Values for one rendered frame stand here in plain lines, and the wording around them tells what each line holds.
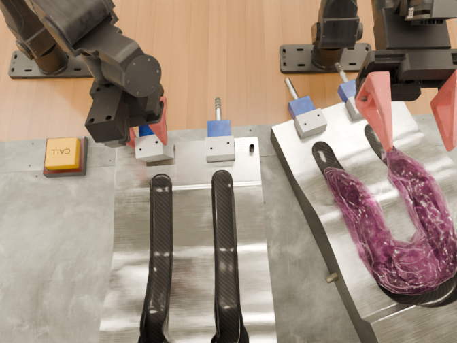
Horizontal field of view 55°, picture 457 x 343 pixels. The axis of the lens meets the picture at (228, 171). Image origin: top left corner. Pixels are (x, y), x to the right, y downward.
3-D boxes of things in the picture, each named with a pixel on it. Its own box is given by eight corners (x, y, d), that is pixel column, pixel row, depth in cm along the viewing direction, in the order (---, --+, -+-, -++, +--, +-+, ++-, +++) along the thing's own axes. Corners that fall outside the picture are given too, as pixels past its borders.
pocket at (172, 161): (150, 151, 84) (146, 143, 80) (178, 150, 84) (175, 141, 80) (150, 173, 82) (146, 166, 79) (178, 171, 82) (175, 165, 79)
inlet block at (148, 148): (141, 92, 82) (129, 84, 76) (166, 88, 81) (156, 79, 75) (148, 162, 80) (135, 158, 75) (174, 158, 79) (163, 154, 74)
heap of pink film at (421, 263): (313, 173, 81) (319, 156, 73) (400, 141, 82) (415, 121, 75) (378, 312, 71) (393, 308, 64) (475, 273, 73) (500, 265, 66)
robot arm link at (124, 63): (177, 69, 60) (135, -8, 51) (132, 111, 58) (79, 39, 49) (132, 47, 67) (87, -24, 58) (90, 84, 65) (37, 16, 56)
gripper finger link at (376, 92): (452, 136, 42) (436, 52, 45) (377, 137, 42) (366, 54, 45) (425, 161, 48) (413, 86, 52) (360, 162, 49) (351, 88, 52)
